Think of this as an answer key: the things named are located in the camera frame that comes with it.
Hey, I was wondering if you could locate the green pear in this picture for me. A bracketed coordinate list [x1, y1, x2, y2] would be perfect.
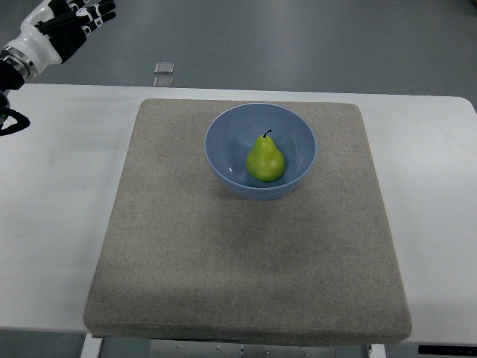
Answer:
[245, 129, 286, 183]

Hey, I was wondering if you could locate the metal table frame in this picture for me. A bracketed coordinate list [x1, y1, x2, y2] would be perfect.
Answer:
[80, 334, 387, 357]

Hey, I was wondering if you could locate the beige felt mat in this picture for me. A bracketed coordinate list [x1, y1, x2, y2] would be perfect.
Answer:
[83, 99, 411, 346]

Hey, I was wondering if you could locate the upper metal floor plate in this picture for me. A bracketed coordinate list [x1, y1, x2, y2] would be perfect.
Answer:
[154, 61, 174, 75]

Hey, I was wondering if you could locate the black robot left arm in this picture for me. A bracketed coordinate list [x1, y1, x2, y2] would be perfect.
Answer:
[1, 60, 31, 136]

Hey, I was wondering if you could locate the lower metal floor plate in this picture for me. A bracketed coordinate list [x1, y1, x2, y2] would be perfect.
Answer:
[154, 76, 174, 87]

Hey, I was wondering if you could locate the metal floor plate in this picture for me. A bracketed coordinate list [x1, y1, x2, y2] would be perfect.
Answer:
[154, 61, 174, 75]
[154, 76, 174, 87]

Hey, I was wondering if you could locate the black white robot left hand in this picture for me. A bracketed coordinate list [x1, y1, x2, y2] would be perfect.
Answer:
[1, 0, 116, 81]

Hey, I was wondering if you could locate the blue bowl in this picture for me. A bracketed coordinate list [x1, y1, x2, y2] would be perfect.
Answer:
[204, 103, 318, 200]

